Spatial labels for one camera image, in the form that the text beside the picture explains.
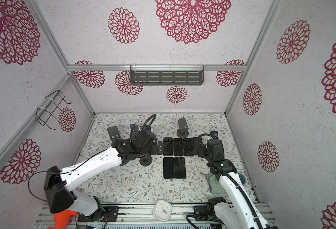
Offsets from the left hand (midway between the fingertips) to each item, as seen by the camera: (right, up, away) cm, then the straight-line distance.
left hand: (156, 148), depth 78 cm
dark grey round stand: (-8, -11, +15) cm, 20 cm away
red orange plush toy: (-46, -34, -8) cm, 58 cm away
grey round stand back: (-19, +9, +26) cm, 33 cm away
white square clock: (+3, -31, -5) cm, 32 cm away
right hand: (+27, +2, +1) cm, 27 cm away
